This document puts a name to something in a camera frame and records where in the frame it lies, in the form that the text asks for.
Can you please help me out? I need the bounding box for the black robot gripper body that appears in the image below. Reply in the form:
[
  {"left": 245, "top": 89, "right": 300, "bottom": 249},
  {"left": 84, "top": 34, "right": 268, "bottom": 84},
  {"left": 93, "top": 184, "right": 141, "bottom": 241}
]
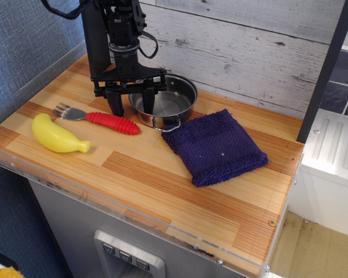
[{"left": 91, "top": 53, "right": 167, "bottom": 97}]

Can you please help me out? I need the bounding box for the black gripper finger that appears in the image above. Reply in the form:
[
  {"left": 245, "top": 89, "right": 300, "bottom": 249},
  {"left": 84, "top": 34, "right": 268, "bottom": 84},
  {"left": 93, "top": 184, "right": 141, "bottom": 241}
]
[
  {"left": 105, "top": 89, "right": 124, "bottom": 117},
  {"left": 142, "top": 87, "right": 156, "bottom": 114}
]

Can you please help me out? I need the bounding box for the red handled toy fork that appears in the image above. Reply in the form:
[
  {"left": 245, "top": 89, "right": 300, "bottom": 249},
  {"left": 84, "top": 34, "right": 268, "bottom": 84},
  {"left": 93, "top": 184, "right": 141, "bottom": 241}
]
[{"left": 53, "top": 103, "right": 141, "bottom": 135}]

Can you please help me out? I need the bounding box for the small stainless steel pot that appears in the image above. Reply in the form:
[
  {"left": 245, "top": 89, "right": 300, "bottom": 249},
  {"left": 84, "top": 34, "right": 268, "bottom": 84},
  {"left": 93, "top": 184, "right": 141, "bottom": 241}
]
[{"left": 129, "top": 73, "right": 199, "bottom": 133}]

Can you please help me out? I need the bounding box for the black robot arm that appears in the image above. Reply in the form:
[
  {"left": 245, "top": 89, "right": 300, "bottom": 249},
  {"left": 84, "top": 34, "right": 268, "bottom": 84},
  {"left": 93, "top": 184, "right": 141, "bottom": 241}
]
[{"left": 91, "top": 1, "right": 167, "bottom": 116}]

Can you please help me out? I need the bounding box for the dark blue folded napkin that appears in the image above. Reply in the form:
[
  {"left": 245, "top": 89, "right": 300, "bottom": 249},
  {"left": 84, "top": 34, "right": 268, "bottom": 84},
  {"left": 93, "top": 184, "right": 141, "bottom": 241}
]
[{"left": 162, "top": 109, "right": 269, "bottom": 188}]

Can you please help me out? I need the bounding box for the yellow plastic toy banana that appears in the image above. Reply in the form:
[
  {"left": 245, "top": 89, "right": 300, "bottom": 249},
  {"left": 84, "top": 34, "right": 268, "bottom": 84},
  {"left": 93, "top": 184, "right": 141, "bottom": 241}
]
[{"left": 32, "top": 114, "right": 90, "bottom": 153}]

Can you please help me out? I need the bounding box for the silver toy dispenser panel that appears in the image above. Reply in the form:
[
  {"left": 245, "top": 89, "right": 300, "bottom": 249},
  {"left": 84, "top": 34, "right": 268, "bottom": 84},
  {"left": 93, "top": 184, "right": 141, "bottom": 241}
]
[{"left": 94, "top": 229, "right": 166, "bottom": 277}]

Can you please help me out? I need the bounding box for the white ribbed drainboard counter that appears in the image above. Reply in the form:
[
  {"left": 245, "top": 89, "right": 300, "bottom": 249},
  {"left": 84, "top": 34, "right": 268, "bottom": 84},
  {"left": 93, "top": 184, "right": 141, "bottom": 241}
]
[{"left": 302, "top": 109, "right": 348, "bottom": 180}]

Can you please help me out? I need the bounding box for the yellow object bottom left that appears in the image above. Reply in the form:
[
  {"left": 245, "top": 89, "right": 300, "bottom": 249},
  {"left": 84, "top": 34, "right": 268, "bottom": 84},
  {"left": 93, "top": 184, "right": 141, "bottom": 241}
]
[{"left": 0, "top": 267, "right": 24, "bottom": 278}]

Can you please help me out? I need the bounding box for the dark left vertical post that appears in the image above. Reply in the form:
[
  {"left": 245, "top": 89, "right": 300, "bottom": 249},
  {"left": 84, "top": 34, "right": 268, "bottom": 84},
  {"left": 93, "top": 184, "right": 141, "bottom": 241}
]
[{"left": 81, "top": 1, "right": 111, "bottom": 78}]

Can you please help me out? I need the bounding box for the dark vertical post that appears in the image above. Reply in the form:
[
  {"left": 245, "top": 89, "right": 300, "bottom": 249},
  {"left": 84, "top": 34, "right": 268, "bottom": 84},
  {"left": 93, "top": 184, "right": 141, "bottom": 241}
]
[
  {"left": 81, "top": 1, "right": 111, "bottom": 78},
  {"left": 296, "top": 0, "right": 348, "bottom": 143}
]

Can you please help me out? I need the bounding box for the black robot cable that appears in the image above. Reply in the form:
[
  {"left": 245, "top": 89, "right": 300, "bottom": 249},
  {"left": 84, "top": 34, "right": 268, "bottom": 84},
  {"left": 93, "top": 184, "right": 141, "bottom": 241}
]
[{"left": 40, "top": 0, "right": 159, "bottom": 60}]

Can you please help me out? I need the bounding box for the dark right vertical post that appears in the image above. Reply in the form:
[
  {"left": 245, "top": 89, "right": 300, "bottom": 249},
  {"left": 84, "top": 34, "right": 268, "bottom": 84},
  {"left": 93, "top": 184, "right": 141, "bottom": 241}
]
[{"left": 296, "top": 0, "right": 348, "bottom": 143}]

